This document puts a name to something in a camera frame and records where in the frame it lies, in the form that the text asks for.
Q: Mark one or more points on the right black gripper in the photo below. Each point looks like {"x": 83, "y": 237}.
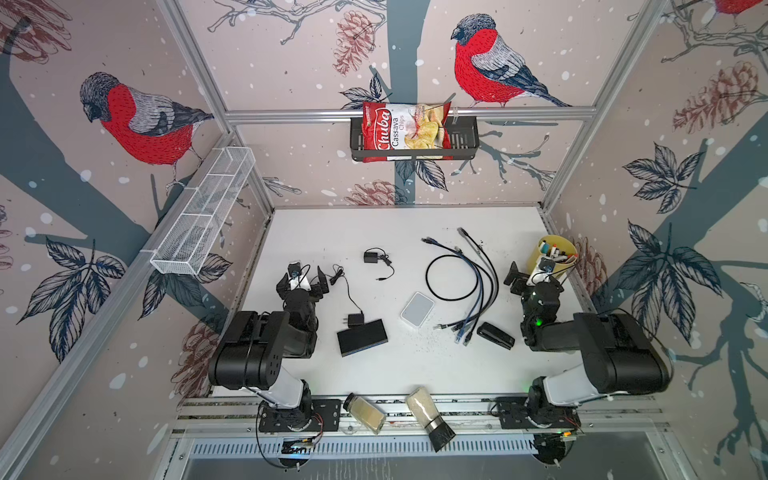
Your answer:
{"x": 537, "y": 287}

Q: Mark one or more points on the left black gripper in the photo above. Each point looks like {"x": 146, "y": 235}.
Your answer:
{"x": 302, "y": 289}

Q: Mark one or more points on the black power adapter with cable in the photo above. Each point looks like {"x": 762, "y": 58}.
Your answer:
{"x": 375, "y": 255}

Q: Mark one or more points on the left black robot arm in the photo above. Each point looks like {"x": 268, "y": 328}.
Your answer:
{"x": 250, "y": 353}

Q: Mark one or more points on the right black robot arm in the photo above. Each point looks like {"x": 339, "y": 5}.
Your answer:
{"x": 616, "y": 356}

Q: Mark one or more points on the yellow cup with pens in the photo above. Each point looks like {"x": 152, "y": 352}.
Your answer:
{"x": 556, "y": 247}

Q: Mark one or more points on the black stapler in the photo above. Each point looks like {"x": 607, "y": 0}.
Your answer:
{"x": 495, "y": 335}

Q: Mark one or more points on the glass spice jar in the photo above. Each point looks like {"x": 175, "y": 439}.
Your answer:
{"x": 365, "y": 412}

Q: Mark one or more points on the red cassava chips bag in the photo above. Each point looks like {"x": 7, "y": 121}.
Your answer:
{"x": 391, "y": 127}

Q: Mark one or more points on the black network switch box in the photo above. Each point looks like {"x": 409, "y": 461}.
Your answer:
{"x": 359, "y": 338}

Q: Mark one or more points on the white wire mesh shelf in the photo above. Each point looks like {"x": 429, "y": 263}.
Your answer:
{"x": 192, "y": 236}

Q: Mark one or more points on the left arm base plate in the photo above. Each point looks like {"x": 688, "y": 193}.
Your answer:
{"x": 319, "y": 415}

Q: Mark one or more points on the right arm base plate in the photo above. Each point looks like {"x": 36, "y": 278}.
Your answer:
{"x": 519, "y": 413}

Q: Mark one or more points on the black wall basket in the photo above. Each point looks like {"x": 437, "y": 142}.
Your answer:
{"x": 462, "y": 132}

